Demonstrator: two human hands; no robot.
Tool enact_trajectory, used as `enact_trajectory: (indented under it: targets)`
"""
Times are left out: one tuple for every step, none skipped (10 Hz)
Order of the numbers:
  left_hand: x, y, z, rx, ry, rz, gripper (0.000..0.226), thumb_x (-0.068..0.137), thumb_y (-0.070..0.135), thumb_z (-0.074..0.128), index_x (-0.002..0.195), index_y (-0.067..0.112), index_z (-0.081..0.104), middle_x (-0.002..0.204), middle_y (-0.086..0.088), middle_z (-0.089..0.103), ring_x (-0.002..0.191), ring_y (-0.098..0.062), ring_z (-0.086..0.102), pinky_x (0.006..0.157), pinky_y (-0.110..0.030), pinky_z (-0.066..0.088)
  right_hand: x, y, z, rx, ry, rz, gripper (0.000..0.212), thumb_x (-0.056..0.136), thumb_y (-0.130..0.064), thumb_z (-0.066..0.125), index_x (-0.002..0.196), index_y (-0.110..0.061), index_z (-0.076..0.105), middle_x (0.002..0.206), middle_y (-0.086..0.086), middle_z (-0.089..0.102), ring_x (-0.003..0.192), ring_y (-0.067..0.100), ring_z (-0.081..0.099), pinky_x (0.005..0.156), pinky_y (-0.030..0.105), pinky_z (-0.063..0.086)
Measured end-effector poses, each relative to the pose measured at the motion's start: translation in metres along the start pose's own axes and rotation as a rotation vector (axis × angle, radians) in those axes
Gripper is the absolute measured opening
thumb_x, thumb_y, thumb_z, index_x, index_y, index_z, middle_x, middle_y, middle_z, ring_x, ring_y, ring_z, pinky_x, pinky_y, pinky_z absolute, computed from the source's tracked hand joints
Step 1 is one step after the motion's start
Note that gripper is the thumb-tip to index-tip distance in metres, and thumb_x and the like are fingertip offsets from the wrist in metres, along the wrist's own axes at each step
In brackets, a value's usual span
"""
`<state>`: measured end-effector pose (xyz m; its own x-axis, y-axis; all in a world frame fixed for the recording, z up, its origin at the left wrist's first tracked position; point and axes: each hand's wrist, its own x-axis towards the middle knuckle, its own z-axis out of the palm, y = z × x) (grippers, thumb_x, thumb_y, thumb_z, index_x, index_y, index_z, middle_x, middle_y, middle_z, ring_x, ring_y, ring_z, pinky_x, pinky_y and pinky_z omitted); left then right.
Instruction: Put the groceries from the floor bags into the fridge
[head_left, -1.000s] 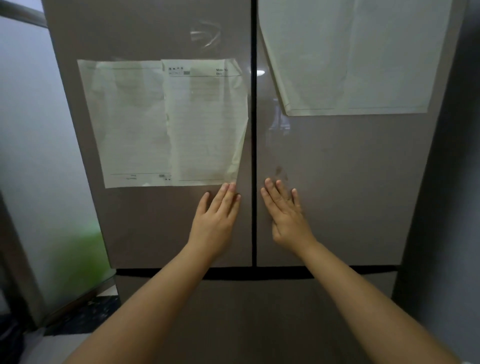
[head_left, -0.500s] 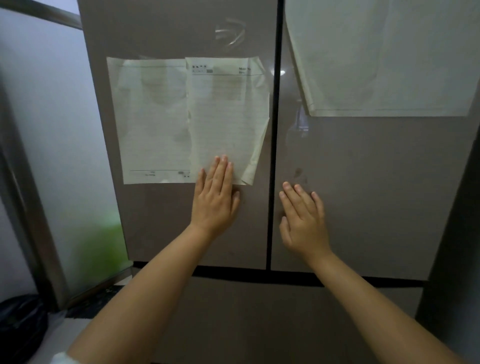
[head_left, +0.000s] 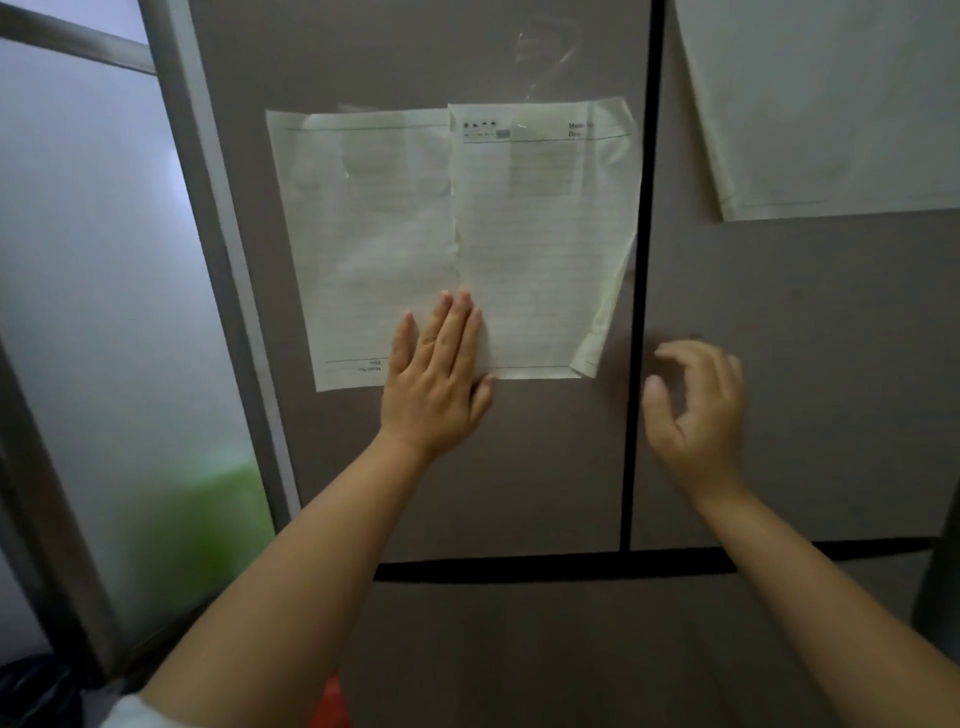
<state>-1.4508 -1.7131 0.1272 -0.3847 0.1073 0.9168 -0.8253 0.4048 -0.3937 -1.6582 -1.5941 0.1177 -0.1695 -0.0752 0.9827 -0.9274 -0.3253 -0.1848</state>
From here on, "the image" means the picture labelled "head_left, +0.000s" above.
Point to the person's right forearm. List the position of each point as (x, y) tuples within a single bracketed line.
[(832, 607)]

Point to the frosted glass window metal frame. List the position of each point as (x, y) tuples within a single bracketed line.
[(97, 300)]

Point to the lined paper sheet torn edge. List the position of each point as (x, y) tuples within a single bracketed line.
[(360, 240)]

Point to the white shirt sleeve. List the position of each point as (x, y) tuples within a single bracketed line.
[(139, 712)]

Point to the lined paper sheet curled corner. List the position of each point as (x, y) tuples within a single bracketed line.
[(544, 240)]

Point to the black plastic bag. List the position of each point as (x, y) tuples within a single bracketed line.
[(34, 694)]

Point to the person's left hand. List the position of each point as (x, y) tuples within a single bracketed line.
[(431, 409)]

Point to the red object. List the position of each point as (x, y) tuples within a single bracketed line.
[(337, 701)]

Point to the person's left little finger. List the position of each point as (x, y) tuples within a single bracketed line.
[(403, 341)]

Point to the grey refrigerator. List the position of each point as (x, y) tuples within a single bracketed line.
[(787, 315)]

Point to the person's left middle finger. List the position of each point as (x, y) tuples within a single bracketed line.
[(455, 326)]

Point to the person's left forearm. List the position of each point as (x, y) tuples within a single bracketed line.
[(292, 577)]

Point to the clear adhesive tape strip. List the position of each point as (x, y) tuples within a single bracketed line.
[(544, 52)]

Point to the person's right thumb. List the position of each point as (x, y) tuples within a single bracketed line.
[(658, 411)]

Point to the large blank paper sheet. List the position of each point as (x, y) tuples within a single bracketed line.
[(832, 97)]

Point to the person's left thumb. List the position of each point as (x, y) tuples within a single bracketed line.
[(484, 391)]

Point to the person's right hand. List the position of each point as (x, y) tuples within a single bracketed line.
[(701, 427)]

